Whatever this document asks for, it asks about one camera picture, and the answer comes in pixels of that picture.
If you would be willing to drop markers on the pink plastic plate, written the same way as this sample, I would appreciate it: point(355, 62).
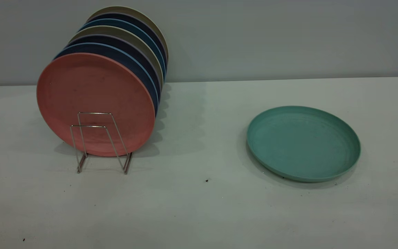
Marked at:
point(95, 86)

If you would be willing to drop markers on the blue plate light-blue rim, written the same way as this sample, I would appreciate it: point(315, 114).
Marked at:
point(123, 56)

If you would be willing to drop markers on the navy plate purple rim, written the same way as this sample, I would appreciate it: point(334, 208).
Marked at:
point(123, 42)
point(134, 18)

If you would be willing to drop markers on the teal blue plastic plate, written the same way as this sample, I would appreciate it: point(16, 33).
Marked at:
point(130, 25)

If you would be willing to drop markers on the green plastic plate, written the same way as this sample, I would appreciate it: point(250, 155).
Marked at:
point(302, 145)

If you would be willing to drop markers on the beige plastic plate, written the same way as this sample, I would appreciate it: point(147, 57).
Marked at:
point(116, 31)
point(130, 10)

